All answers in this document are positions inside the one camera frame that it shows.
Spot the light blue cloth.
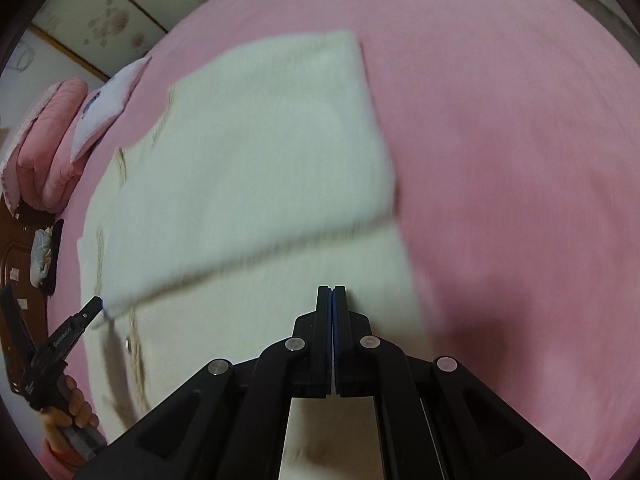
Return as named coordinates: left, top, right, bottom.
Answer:
left=29, top=227, right=56, bottom=287

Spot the white pillow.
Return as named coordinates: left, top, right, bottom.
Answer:
left=70, top=56, right=153, bottom=163

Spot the brown wooden headboard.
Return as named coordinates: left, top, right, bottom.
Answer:
left=0, top=192, right=67, bottom=411

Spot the pink folded duvet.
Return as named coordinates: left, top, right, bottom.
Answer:
left=0, top=77, right=92, bottom=212

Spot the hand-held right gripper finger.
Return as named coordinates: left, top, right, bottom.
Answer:
left=333, top=285, right=589, bottom=480
left=80, top=285, right=334, bottom=480

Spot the pink bed sheet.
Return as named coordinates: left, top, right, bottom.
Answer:
left=45, top=0, right=640, bottom=480

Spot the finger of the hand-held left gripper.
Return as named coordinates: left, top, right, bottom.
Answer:
left=65, top=295, right=104, bottom=333

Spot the dark cloth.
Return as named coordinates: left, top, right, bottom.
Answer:
left=42, top=219, right=66, bottom=297

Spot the person's left hand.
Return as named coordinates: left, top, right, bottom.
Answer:
left=41, top=375, right=101, bottom=462

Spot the white fluffy towel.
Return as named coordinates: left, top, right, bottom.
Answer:
left=76, top=30, right=437, bottom=480

